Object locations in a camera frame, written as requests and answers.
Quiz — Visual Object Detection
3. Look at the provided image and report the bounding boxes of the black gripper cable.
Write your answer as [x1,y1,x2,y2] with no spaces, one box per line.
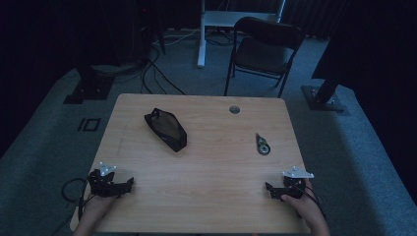
[61,177,91,221]
[294,185,328,221]

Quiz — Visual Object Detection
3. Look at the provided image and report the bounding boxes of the person's right hand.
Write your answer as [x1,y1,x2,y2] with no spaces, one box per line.
[280,178,325,227]

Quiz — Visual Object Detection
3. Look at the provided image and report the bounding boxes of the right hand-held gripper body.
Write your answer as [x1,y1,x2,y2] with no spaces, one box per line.
[278,165,315,201]

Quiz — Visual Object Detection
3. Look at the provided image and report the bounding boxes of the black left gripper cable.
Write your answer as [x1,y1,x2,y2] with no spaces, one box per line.
[61,177,91,221]

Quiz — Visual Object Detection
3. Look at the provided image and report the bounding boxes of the black mesh pencil pouch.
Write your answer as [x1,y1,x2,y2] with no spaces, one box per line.
[144,107,188,153]

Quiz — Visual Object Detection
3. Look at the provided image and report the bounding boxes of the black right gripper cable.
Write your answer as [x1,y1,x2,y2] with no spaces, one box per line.
[294,185,328,221]

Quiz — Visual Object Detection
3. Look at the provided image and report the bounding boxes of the black metal stand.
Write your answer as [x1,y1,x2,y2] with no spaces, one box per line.
[63,63,116,105]
[301,76,347,114]

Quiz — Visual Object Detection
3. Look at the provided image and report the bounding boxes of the person's left hand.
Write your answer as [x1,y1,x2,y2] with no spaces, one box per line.
[80,193,120,224]

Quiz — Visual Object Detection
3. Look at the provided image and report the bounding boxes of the white floor cable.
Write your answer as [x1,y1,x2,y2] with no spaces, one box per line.
[152,29,202,47]

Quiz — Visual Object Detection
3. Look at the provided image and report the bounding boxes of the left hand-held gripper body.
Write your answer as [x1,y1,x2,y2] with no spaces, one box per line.
[88,161,125,199]

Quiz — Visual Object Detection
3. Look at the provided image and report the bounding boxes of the black floor cables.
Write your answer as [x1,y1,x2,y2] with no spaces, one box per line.
[140,45,188,96]

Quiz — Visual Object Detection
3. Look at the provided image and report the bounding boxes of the black folding chair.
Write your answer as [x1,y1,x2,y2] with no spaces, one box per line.
[223,16,306,98]

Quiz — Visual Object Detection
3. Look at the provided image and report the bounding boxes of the white desk frame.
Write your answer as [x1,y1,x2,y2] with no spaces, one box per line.
[197,0,287,69]

